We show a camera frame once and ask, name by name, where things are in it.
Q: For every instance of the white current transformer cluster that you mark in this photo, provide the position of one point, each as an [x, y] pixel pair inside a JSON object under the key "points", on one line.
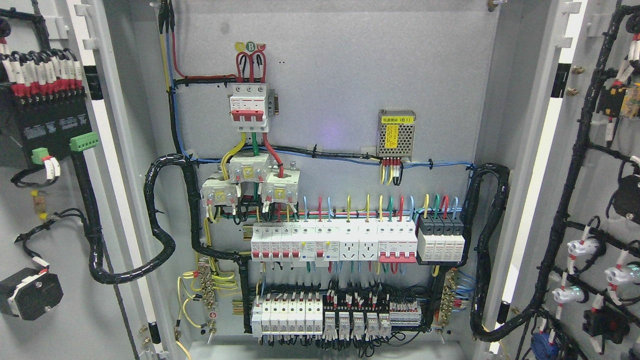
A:
{"points": [[248, 173]]}

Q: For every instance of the perforated metal power supply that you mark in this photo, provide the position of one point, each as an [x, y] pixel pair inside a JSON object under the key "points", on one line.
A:
{"points": [[396, 133]]}

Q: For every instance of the white socket breaker row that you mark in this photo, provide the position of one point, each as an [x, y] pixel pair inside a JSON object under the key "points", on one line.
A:
{"points": [[321, 242]]}

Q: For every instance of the white red main breaker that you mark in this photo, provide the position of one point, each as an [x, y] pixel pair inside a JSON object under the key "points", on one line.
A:
{"points": [[252, 107]]}

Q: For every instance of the black relay terminal row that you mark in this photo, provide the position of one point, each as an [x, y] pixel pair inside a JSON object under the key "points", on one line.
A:
{"points": [[336, 317]]}

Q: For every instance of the black surge protector block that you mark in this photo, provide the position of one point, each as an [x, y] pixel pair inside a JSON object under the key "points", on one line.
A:
{"points": [[440, 241]]}

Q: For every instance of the brass ground bar left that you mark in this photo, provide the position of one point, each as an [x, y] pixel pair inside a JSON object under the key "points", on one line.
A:
{"points": [[207, 291]]}

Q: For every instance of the brass ground bar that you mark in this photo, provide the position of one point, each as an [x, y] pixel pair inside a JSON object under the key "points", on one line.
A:
{"points": [[207, 291], [446, 305]]}

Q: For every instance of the brass ground bar right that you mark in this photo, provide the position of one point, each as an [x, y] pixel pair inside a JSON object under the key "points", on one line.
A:
{"points": [[446, 305]]}

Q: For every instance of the black digital power meter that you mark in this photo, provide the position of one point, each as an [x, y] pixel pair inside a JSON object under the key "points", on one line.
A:
{"points": [[28, 125]]}

